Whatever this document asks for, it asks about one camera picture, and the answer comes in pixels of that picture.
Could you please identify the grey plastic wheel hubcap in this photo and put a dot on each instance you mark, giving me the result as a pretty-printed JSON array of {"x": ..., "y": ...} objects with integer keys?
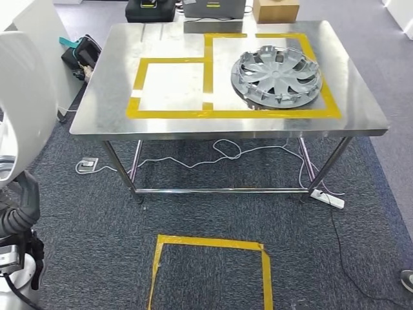
[{"x": 276, "y": 75}]

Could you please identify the grey laptop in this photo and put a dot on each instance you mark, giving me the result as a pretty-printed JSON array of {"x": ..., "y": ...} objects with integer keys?
[{"x": 212, "y": 12}]

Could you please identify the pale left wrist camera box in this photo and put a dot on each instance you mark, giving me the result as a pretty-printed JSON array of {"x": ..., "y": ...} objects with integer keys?
[{"x": 7, "y": 259}]

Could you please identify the brown cardboard box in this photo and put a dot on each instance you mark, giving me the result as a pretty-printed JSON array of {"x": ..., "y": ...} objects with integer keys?
[{"x": 276, "y": 15}]

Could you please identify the stainless steel workbench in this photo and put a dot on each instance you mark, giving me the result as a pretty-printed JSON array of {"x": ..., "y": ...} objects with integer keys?
[{"x": 106, "y": 107}]

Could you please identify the yellow table tape outline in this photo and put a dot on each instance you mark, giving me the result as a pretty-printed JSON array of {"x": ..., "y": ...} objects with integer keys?
[{"x": 225, "y": 114}]

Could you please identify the white power strip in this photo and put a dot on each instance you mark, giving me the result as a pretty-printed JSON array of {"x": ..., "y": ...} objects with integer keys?
[{"x": 327, "y": 199}]

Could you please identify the person's foot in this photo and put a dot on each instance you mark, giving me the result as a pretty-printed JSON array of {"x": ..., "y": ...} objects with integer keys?
[{"x": 407, "y": 280}]

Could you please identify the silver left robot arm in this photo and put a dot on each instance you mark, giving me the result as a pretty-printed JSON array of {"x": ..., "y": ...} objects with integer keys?
[{"x": 13, "y": 224}]

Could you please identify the black carry case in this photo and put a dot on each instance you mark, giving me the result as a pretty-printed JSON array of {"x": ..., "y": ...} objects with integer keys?
[{"x": 150, "y": 15}]

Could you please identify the floor power socket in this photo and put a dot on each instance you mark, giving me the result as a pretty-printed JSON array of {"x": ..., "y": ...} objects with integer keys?
[{"x": 87, "y": 164}]

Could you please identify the white cabinet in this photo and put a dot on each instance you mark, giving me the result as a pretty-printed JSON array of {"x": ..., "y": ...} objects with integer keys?
[
  {"x": 55, "y": 51},
  {"x": 403, "y": 17}
]

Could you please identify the white plastic car part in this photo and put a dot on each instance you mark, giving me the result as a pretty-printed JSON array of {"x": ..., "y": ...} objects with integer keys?
[{"x": 29, "y": 98}]

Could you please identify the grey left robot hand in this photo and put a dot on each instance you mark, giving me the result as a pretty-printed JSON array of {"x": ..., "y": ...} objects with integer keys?
[{"x": 30, "y": 201}]

